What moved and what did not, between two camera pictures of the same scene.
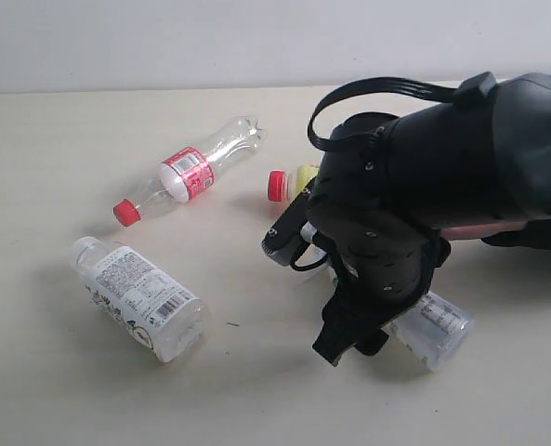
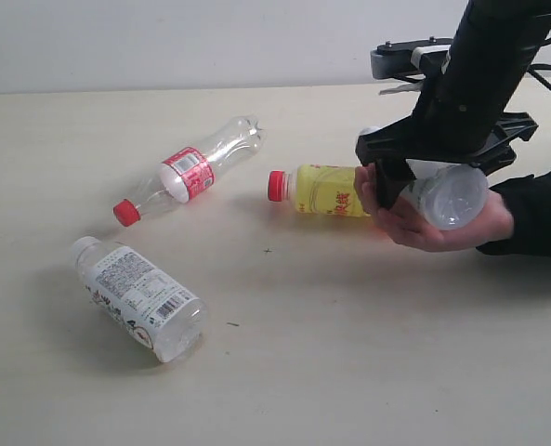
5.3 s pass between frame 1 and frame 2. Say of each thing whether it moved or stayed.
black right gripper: moved
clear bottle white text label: stayed
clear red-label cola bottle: stayed
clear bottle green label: moved
